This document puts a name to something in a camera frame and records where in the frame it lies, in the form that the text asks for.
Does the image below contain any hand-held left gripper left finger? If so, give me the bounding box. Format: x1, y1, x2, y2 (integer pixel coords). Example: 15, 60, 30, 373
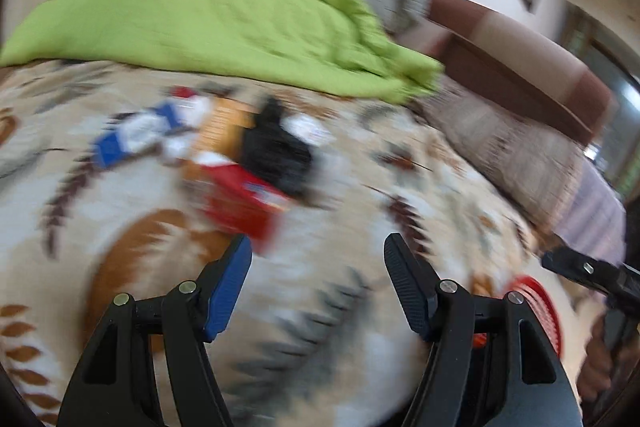
57, 234, 253, 427

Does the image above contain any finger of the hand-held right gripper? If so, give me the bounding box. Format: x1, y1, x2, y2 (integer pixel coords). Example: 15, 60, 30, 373
541, 247, 623, 295

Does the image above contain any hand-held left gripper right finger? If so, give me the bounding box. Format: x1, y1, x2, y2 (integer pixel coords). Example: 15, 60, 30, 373
384, 232, 583, 427

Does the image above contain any blue and white carton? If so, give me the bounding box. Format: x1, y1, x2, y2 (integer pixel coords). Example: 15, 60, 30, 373
92, 99, 201, 170

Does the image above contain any person's right hand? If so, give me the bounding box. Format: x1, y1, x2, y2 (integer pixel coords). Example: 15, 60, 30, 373
580, 307, 617, 403

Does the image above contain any red ribbed plastic container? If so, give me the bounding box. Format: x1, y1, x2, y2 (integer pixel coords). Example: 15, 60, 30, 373
475, 274, 563, 353

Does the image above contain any lilac cloth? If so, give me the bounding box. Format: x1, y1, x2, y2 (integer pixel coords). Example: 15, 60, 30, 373
555, 162, 628, 263

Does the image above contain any red carton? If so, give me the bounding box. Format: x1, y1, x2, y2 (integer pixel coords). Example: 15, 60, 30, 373
200, 159, 293, 255

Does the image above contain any leaf-printed blanket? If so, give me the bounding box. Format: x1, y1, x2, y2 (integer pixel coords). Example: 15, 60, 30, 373
0, 59, 586, 427

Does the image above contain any black plastic bag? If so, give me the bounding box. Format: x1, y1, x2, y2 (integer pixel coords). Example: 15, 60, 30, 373
240, 99, 316, 202

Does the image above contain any striped bed sheet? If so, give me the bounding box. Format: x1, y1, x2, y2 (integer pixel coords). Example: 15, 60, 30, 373
415, 82, 586, 233

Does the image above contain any orange carton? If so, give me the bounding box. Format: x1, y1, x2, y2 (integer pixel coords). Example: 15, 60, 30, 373
182, 97, 256, 180

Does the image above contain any glass door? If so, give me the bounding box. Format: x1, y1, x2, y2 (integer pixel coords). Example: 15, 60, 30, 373
562, 2, 640, 198

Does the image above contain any brown wooden headboard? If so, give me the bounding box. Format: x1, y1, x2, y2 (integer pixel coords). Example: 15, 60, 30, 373
427, 0, 616, 148

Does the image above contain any green quilt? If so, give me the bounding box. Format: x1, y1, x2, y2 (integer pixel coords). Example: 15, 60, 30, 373
0, 0, 446, 105

